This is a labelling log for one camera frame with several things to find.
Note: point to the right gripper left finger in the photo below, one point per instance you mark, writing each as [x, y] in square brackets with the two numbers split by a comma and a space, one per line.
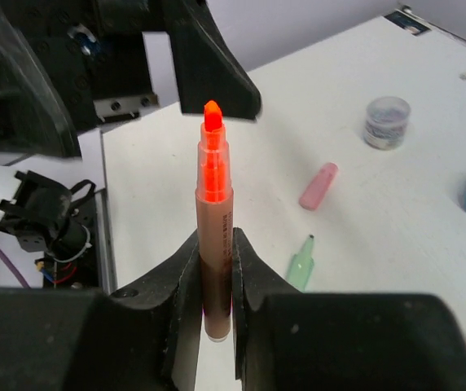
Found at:
[144, 336]

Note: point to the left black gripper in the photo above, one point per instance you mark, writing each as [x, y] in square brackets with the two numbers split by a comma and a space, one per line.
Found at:
[95, 56]

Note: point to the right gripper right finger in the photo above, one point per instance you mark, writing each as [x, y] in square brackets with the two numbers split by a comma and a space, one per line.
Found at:
[290, 340]

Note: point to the orange highlighter pen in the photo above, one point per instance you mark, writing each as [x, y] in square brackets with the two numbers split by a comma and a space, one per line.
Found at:
[214, 213]

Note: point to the green highlighter pen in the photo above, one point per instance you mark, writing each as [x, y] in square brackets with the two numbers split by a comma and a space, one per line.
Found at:
[301, 265]

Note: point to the pink highlighter cap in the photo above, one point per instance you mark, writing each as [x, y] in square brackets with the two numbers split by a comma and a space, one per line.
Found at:
[315, 192]

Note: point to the right clear clip jar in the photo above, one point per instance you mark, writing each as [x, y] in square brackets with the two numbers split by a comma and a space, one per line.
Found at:
[387, 119]

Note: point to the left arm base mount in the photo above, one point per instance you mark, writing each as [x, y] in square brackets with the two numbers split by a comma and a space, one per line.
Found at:
[60, 223]

